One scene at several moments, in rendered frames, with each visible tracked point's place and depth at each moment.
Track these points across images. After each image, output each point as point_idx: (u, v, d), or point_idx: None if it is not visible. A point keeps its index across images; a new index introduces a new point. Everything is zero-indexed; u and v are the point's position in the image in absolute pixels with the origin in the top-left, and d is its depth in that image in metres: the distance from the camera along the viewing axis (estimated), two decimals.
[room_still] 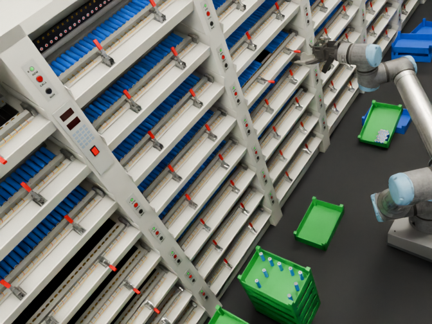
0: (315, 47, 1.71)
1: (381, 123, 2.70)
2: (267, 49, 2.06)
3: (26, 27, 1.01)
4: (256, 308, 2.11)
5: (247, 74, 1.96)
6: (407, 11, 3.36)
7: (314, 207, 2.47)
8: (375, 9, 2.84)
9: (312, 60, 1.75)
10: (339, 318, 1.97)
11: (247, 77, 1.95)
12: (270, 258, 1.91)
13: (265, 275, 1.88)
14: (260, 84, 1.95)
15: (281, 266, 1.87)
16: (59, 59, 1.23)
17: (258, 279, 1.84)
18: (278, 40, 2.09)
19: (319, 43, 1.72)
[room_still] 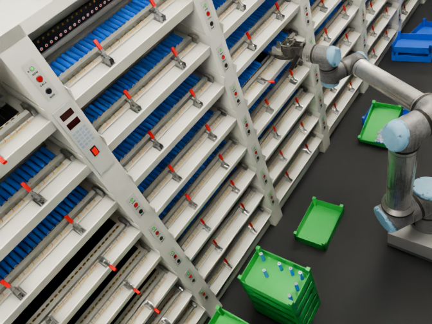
0: (283, 47, 1.89)
1: (381, 123, 2.70)
2: (267, 49, 2.06)
3: (26, 27, 1.01)
4: (256, 308, 2.11)
5: (247, 74, 1.96)
6: (407, 11, 3.36)
7: (314, 207, 2.47)
8: (375, 9, 2.84)
9: (279, 55, 1.95)
10: (339, 318, 1.97)
11: (247, 77, 1.95)
12: (269, 51, 2.01)
13: (265, 275, 1.88)
14: (260, 84, 1.95)
15: (281, 266, 1.87)
16: (59, 59, 1.23)
17: None
18: (278, 40, 2.09)
19: (287, 42, 1.90)
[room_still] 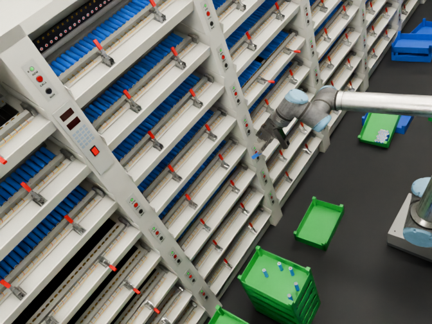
0: (258, 134, 1.77)
1: (381, 123, 2.70)
2: (267, 49, 2.06)
3: (26, 27, 1.01)
4: (256, 308, 2.11)
5: (247, 74, 1.96)
6: (407, 11, 3.36)
7: (314, 207, 2.47)
8: (375, 9, 2.84)
9: (264, 144, 1.79)
10: (339, 318, 1.97)
11: (247, 77, 1.95)
12: (267, 55, 2.04)
13: (265, 275, 1.88)
14: (260, 84, 1.95)
15: (281, 266, 1.87)
16: (59, 59, 1.23)
17: (270, 53, 2.04)
18: (278, 40, 2.09)
19: None
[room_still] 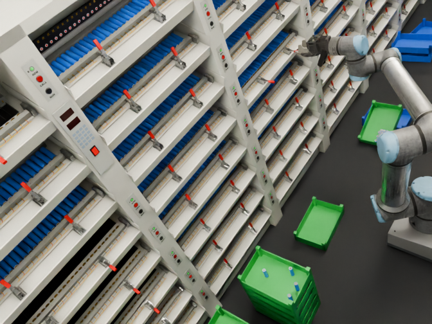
0: (308, 43, 1.90)
1: (381, 123, 2.70)
2: (267, 49, 2.06)
3: (26, 27, 1.01)
4: (256, 308, 2.11)
5: (247, 74, 1.96)
6: (407, 11, 3.36)
7: (314, 207, 2.47)
8: (375, 9, 2.84)
9: (306, 53, 1.95)
10: (339, 318, 1.97)
11: (247, 77, 1.95)
12: (267, 55, 2.04)
13: (265, 275, 1.88)
14: (260, 84, 1.95)
15: (260, 59, 2.02)
16: (59, 59, 1.23)
17: (270, 53, 2.04)
18: (278, 40, 2.09)
19: (312, 39, 1.91)
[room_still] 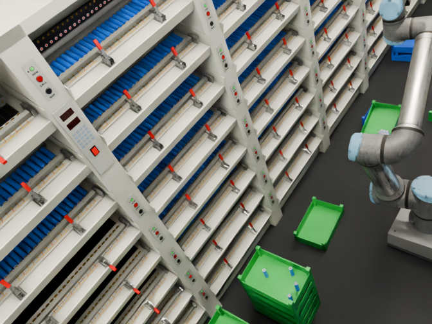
0: None
1: (381, 123, 2.70)
2: (265, 47, 2.07)
3: (26, 27, 1.01)
4: (256, 308, 2.11)
5: (244, 73, 1.97)
6: (407, 11, 3.36)
7: (314, 207, 2.47)
8: (375, 9, 2.84)
9: None
10: (339, 318, 1.97)
11: (244, 76, 1.95)
12: (264, 54, 2.04)
13: (265, 275, 1.88)
14: (260, 84, 1.95)
15: (258, 58, 2.02)
16: (59, 59, 1.23)
17: (268, 52, 2.05)
18: (275, 39, 2.10)
19: None
